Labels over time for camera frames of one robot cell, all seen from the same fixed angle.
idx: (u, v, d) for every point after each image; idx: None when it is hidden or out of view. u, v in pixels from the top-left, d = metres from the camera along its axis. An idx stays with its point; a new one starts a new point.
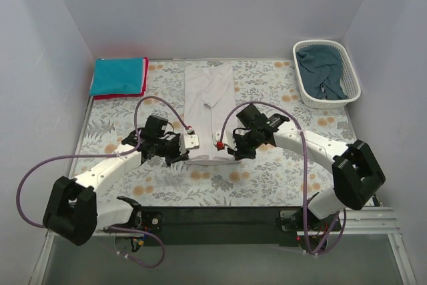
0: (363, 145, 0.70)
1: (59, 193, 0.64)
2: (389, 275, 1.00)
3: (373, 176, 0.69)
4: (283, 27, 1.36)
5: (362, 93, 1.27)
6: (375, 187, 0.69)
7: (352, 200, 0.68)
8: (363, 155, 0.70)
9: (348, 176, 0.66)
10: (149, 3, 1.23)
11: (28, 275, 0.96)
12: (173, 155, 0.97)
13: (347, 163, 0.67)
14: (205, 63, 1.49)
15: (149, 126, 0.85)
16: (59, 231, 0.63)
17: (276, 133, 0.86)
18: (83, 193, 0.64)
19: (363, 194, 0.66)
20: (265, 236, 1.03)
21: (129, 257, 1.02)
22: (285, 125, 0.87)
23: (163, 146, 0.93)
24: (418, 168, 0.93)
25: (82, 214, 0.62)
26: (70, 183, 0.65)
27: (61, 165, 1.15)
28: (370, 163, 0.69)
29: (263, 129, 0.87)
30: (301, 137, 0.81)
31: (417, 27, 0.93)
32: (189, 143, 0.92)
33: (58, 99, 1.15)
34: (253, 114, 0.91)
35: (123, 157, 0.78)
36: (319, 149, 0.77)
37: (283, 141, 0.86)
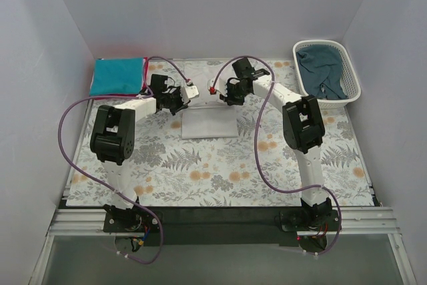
0: (313, 99, 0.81)
1: (103, 116, 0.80)
2: (389, 275, 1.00)
3: (315, 127, 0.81)
4: (284, 27, 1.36)
5: (362, 93, 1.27)
6: (314, 135, 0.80)
7: (292, 140, 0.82)
8: (310, 107, 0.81)
9: (291, 119, 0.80)
10: (149, 3, 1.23)
11: (28, 275, 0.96)
12: (177, 106, 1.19)
13: (294, 109, 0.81)
14: (205, 63, 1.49)
15: (155, 83, 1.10)
16: (106, 147, 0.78)
17: (254, 82, 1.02)
18: (125, 110, 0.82)
19: (301, 136, 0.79)
20: (266, 237, 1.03)
21: (129, 257, 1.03)
22: (263, 77, 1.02)
23: (169, 99, 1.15)
24: (417, 166, 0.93)
25: (127, 127, 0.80)
26: (110, 109, 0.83)
27: (61, 165, 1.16)
28: (314, 115, 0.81)
29: (247, 79, 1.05)
30: (271, 87, 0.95)
31: (417, 27, 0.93)
32: (190, 94, 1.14)
33: (58, 98, 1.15)
34: (244, 66, 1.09)
35: (144, 99, 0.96)
36: (279, 97, 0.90)
37: (258, 90, 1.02)
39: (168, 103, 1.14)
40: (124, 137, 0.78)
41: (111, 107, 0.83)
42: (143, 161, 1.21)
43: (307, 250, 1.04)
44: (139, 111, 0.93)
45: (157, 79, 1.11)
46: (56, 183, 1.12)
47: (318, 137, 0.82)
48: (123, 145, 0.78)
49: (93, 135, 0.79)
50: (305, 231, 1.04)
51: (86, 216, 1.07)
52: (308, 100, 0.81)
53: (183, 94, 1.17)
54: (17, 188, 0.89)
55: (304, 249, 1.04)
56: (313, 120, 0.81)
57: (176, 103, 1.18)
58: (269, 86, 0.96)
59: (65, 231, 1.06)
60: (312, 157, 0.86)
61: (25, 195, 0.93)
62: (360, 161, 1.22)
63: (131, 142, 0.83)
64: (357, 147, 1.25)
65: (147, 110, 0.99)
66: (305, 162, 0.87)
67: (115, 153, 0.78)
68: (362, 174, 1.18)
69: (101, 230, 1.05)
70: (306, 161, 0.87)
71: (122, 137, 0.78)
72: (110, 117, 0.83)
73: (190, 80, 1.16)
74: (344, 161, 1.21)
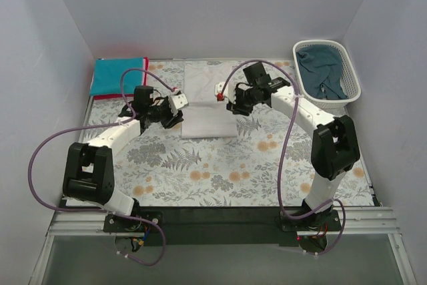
0: (348, 121, 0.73)
1: (76, 156, 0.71)
2: (388, 275, 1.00)
3: (348, 151, 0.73)
4: (284, 27, 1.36)
5: (362, 93, 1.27)
6: (347, 162, 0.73)
7: (324, 167, 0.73)
8: (344, 129, 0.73)
9: (326, 143, 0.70)
10: (149, 3, 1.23)
11: (28, 275, 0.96)
12: (167, 118, 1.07)
13: (327, 132, 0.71)
14: (205, 63, 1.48)
15: (139, 99, 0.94)
16: (82, 194, 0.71)
17: (274, 94, 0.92)
18: (101, 149, 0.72)
19: (334, 163, 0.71)
20: (265, 236, 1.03)
21: (129, 257, 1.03)
22: (285, 89, 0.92)
23: (157, 113, 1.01)
24: (418, 167, 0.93)
25: (103, 171, 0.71)
26: (83, 147, 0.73)
27: (61, 166, 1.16)
28: (348, 138, 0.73)
29: (263, 89, 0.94)
30: (295, 103, 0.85)
31: (417, 27, 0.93)
32: (178, 104, 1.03)
33: (58, 98, 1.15)
34: (258, 73, 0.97)
35: (125, 125, 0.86)
36: (307, 116, 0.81)
37: (277, 102, 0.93)
39: (155, 118, 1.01)
40: (100, 182, 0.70)
41: (84, 145, 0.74)
42: (143, 161, 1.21)
43: (307, 250, 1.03)
44: (119, 141, 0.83)
45: (141, 93, 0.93)
46: (56, 183, 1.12)
47: (350, 163, 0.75)
48: (100, 189, 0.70)
49: (65, 179, 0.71)
50: (305, 231, 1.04)
51: (86, 216, 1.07)
52: (343, 121, 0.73)
53: (171, 104, 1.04)
54: (17, 188, 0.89)
55: (304, 249, 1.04)
56: (347, 144, 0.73)
57: (165, 115, 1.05)
58: (294, 101, 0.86)
59: (65, 231, 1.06)
60: (335, 181, 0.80)
61: (24, 195, 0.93)
62: (360, 161, 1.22)
63: (111, 181, 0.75)
64: None
65: (129, 135, 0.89)
66: (326, 185, 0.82)
67: (92, 197, 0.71)
68: (362, 174, 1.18)
69: (101, 230, 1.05)
70: (327, 185, 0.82)
71: (98, 183, 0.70)
72: (84, 154, 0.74)
73: (177, 89, 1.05)
74: None
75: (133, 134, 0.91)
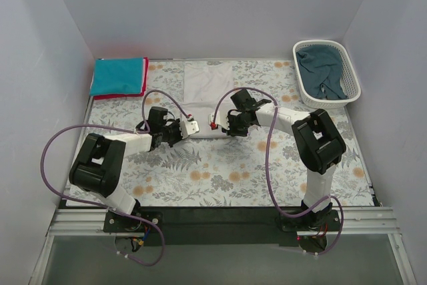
0: (323, 113, 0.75)
1: (90, 145, 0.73)
2: (389, 275, 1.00)
3: (331, 141, 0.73)
4: (284, 27, 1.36)
5: (362, 93, 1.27)
6: (334, 152, 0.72)
7: (312, 161, 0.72)
8: (322, 122, 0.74)
9: (305, 136, 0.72)
10: (149, 3, 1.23)
11: (28, 275, 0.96)
12: (176, 139, 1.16)
13: (305, 125, 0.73)
14: (205, 63, 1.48)
15: (152, 119, 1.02)
16: (86, 181, 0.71)
17: (257, 112, 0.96)
18: (114, 141, 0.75)
19: (321, 154, 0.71)
20: (265, 236, 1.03)
21: (129, 257, 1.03)
22: (266, 105, 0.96)
23: (167, 132, 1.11)
24: (418, 167, 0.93)
25: (113, 161, 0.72)
26: (99, 139, 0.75)
27: (61, 166, 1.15)
28: (328, 130, 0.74)
29: (250, 111, 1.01)
30: (274, 112, 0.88)
31: (417, 27, 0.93)
32: (190, 129, 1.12)
33: (58, 98, 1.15)
34: (244, 98, 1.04)
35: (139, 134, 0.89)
36: (285, 118, 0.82)
37: (263, 119, 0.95)
39: (165, 137, 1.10)
40: (108, 169, 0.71)
41: (100, 137, 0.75)
42: (143, 161, 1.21)
43: (307, 250, 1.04)
44: (131, 145, 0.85)
45: (155, 114, 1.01)
46: (55, 183, 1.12)
47: (338, 155, 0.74)
48: (103, 181, 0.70)
49: (75, 164, 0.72)
50: (305, 231, 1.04)
51: (86, 216, 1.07)
52: (319, 115, 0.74)
53: (182, 128, 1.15)
54: (17, 188, 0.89)
55: (304, 249, 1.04)
56: (329, 135, 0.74)
57: (174, 137, 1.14)
58: (273, 111, 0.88)
59: (65, 231, 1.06)
60: (327, 176, 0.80)
61: (24, 195, 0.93)
62: (360, 161, 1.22)
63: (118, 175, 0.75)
64: (356, 147, 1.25)
65: (140, 145, 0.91)
66: (319, 181, 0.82)
67: (95, 187, 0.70)
68: (362, 174, 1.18)
69: (101, 230, 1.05)
70: (320, 180, 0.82)
71: (105, 171, 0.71)
72: (98, 145, 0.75)
73: (190, 115, 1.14)
74: (344, 161, 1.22)
75: (143, 147, 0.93)
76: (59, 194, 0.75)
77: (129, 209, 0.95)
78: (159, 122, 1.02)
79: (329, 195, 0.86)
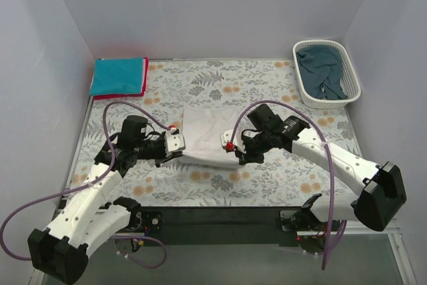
0: (395, 168, 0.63)
1: (36, 248, 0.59)
2: (388, 275, 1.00)
3: (395, 200, 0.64)
4: (284, 27, 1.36)
5: (362, 93, 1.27)
6: (395, 211, 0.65)
7: (373, 224, 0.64)
8: (392, 179, 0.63)
9: (378, 201, 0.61)
10: (149, 3, 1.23)
11: (28, 275, 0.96)
12: (161, 157, 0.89)
13: (377, 187, 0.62)
14: (205, 63, 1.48)
15: (126, 132, 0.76)
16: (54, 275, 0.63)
17: (295, 142, 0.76)
18: (60, 245, 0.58)
19: (387, 219, 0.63)
20: (265, 236, 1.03)
21: (129, 257, 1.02)
22: (305, 132, 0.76)
23: (146, 150, 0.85)
24: (419, 168, 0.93)
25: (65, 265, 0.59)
26: (45, 234, 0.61)
27: (60, 167, 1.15)
28: (397, 187, 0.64)
29: (279, 135, 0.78)
30: (326, 151, 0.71)
31: (417, 28, 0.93)
32: (173, 146, 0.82)
33: (57, 99, 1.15)
34: (266, 115, 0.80)
35: (95, 189, 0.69)
36: (346, 169, 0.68)
37: (299, 149, 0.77)
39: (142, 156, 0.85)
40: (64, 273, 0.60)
41: (44, 235, 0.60)
42: (142, 162, 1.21)
43: (307, 250, 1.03)
44: (90, 213, 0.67)
45: (129, 127, 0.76)
46: (55, 183, 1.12)
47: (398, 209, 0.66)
48: (69, 279, 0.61)
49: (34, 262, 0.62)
50: (306, 232, 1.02)
51: None
52: (391, 171, 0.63)
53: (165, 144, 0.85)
54: (16, 188, 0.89)
55: (304, 249, 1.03)
56: (395, 193, 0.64)
57: (158, 155, 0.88)
58: (323, 149, 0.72)
59: None
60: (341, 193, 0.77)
61: (24, 196, 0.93)
62: None
63: (82, 261, 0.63)
64: (357, 147, 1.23)
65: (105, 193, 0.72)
66: None
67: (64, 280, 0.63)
68: None
69: None
70: None
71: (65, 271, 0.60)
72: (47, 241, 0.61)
73: (174, 127, 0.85)
74: None
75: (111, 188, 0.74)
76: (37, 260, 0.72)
77: (126, 223, 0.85)
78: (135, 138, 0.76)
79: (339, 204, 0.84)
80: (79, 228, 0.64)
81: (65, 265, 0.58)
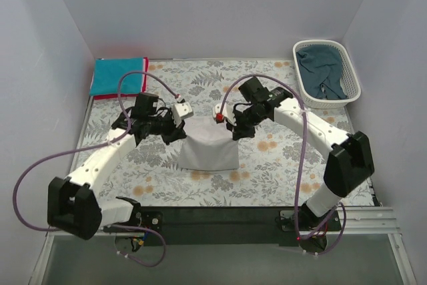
0: (362, 136, 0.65)
1: (56, 197, 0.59)
2: (388, 275, 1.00)
3: (364, 169, 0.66)
4: (284, 27, 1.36)
5: (362, 93, 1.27)
6: (363, 181, 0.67)
7: (339, 188, 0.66)
8: (359, 147, 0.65)
9: (343, 165, 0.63)
10: (149, 3, 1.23)
11: (27, 275, 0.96)
12: (168, 131, 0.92)
13: (343, 153, 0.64)
14: (205, 63, 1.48)
15: (140, 104, 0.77)
16: (67, 230, 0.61)
17: (277, 109, 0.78)
18: (81, 191, 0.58)
19: (351, 183, 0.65)
20: (265, 236, 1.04)
21: (129, 257, 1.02)
22: (287, 101, 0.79)
23: (157, 124, 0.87)
24: (419, 167, 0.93)
25: (83, 213, 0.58)
26: (65, 183, 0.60)
27: (60, 167, 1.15)
28: (363, 156, 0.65)
29: (264, 103, 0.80)
30: (303, 119, 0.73)
31: (417, 27, 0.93)
32: (182, 111, 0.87)
33: (57, 99, 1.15)
34: (255, 87, 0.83)
35: (114, 146, 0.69)
36: (318, 135, 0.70)
37: (281, 116, 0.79)
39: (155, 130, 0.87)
40: (82, 224, 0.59)
41: (65, 181, 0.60)
42: (143, 161, 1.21)
43: (307, 250, 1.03)
44: (107, 168, 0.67)
45: (143, 99, 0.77)
46: None
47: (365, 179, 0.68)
48: (85, 231, 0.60)
49: (48, 215, 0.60)
50: (306, 231, 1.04)
51: None
52: (357, 139, 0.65)
53: (173, 114, 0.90)
54: (16, 188, 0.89)
55: (304, 249, 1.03)
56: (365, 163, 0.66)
57: (167, 128, 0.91)
58: (301, 117, 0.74)
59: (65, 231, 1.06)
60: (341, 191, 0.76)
61: (24, 196, 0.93)
62: None
63: (95, 217, 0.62)
64: None
65: (121, 155, 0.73)
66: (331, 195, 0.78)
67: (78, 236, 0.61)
68: None
69: (101, 230, 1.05)
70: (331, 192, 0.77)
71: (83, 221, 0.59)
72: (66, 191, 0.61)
73: (180, 95, 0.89)
74: None
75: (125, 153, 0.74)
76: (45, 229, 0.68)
77: (126, 218, 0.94)
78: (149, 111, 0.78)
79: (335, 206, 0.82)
80: (98, 179, 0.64)
81: (84, 211, 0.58)
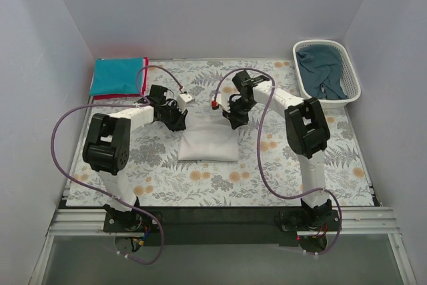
0: (315, 101, 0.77)
1: (97, 125, 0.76)
2: (388, 275, 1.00)
3: (319, 129, 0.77)
4: (284, 27, 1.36)
5: (362, 93, 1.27)
6: (318, 141, 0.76)
7: (298, 145, 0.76)
8: (313, 109, 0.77)
9: (297, 123, 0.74)
10: (149, 3, 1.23)
11: (28, 275, 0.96)
12: (175, 118, 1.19)
13: (297, 111, 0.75)
14: (205, 63, 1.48)
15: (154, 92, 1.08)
16: (99, 157, 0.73)
17: (255, 89, 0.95)
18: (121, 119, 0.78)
19: (306, 139, 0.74)
20: (265, 237, 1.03)
21: (129, 257, 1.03)
22: (265, 83, 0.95)
23: (167, 113, 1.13)
24: (418, 167, 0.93)
25: (122, 137, 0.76)
26: (105, 117, 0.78)
27: (60, 166, 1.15)
28: (317, 118, 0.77)
29: (247, 87, 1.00)
30: (271, 93, 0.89)
31: (417, 27, 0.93)
32: (186, 98, 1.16)
33: (57, 98, 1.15)
34: (243, 78, 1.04)
35: (141, 108, 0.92)
36: (281, 101, 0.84)
37: (259, 96, 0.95)
39: (166, 116, 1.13)
40: (118, 148, 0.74)
41: (105, 116, 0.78)
42: (142, 161, 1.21)
43: (307, 250, 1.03)
44: (135, 119, 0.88)
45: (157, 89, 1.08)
46: (55, 183, 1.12)
47: (323, 141, 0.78)
48: (116, 155, 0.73)
49: (86, 145, 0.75)
50: (305, 231, 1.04)
51: (87, 216, 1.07)
52: (311, 102, 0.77)
53: (179, 103, 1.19)
54: (17, 187, 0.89)
55: (304, 249, 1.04)
56: (317, 123, 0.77)
57: (173, 116, 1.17)
58: (270, 91, 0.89)
59: (66, 231, 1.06)
60: (315, 162, 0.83)
61: (25, 195, 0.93)
62: (360, 161, 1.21)
63: (126, 151, 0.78)
64: (357, 147, 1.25)
65: (143, 119, 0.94)
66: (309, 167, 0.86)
67: (108, 163, 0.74)
68: (362, 174, 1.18)
69: (101, 230, 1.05)
70: (310, 166, 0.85)
71: (116, 147, 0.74)
72: (104, 125, 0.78)
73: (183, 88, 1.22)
74: (344, 161, 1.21)
75: (147, 119, 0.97)
76: (67, 176, 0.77)
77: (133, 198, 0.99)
78: (159, 98, 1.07)
79: (324, 187, 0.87)
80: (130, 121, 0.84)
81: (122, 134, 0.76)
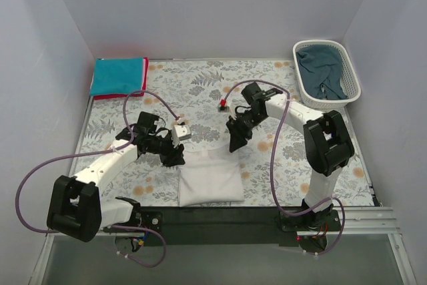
0: (337, 115, 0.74)
1: (60, 193, 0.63)
2: (388, 275, 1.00)
3: (342, 145, 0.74)
4: (284, 27, 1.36)
5: (362, 93, 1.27)
6: (341, 157, 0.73)
7: (320, 163, 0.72)
8: (334, 124, 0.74)
9: (317, 139, 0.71)
10: (149, 3, 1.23)
11: (27, 275, 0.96)
12: (166, 151, 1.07)
13: (317, 126, 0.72)
14: (204, 63, 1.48)
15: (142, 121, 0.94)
16: (65, 230, 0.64)
17: (267, 102, 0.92)
18: (86, 188, 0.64)
19: (329, 156, 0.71)
20: (265, 237, 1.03)
21: (129, 257, 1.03)
22: (277, 96, 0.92)
23: (157, 145, 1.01)
24: (419, 168, 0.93)
25: (89, 208, 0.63)
26: (71, 181, 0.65)
27: (60, 166, 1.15)
28: (339, 133, 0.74)
29: (258, 99, 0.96)
30: (285, 106, 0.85)
31: (417, 27, 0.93)
32: (181, 132, 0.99)
33: (57, 99, 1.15)
34: (253, 90, 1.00)
35: (119, 152, 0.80)
36: (297, 115, 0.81)
37: (271, 109, 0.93)
39: (155, 148, 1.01)
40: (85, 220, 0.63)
41: (71, 179, 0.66)
42: (142, 161, 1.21)
43: (307, 250, 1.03)
44: (109, 170, 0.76)
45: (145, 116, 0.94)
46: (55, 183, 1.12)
47: (345, 158, 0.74)
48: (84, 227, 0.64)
49: (49, 215, 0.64)
50: (305, 231, 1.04)
51: None
52: (332, 115, 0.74)
53: (173, 135, 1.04)
54: (17, 187, 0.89)
55: (304, 249, 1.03)
56: (339, 137, 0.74)
57: (163, 149, 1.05)
58: (285, 105, 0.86)
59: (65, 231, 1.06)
60: (332, 178, 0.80)
61: (25, 196, 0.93)
62: (360, 161, 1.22)
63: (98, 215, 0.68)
64: (356, 147, 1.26)
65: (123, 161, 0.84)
66: (322, 182, 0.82)
67: (75, 235, 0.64)
68: (362, 174, 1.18)
69: (101, 230, 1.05)
70: (324, 181, 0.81)
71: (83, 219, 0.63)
72: (71, 187, 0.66)
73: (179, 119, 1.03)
74: None
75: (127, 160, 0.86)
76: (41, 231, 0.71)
77: (126, 217, 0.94)
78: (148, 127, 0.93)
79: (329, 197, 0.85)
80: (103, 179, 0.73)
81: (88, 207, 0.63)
